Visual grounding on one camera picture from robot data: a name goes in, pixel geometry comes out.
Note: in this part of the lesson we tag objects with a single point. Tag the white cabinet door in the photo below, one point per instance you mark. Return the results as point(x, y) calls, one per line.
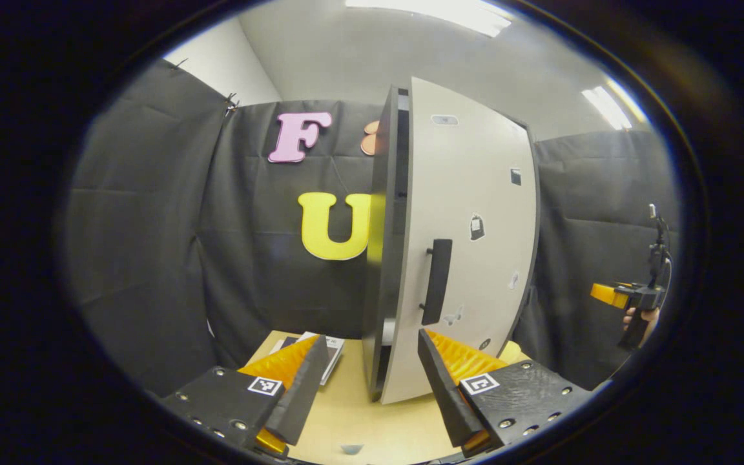
point(475, 181)

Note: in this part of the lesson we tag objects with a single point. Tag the ceiling light panel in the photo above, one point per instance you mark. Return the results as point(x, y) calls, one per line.
point(611, 106)
point(430, 14)

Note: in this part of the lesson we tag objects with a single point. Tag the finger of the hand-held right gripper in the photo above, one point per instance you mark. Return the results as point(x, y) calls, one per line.
point(608, 294)

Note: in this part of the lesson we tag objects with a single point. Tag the black cloth clip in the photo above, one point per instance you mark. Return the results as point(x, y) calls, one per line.
point(230, 101)

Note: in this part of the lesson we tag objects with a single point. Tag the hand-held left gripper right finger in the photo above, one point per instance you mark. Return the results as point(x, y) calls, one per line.
point(449, 394)

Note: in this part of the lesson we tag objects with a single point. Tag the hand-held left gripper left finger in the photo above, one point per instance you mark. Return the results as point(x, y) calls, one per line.
point(301, 394)

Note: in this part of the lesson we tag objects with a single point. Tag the black backdrop cloth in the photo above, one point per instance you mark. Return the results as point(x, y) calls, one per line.
point(139, 226)

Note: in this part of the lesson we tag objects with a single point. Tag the grey cabinet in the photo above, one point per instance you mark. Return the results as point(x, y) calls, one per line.
point(377, 303)

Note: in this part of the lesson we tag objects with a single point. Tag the black and white booklet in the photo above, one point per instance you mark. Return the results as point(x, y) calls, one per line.
point(334, 352)

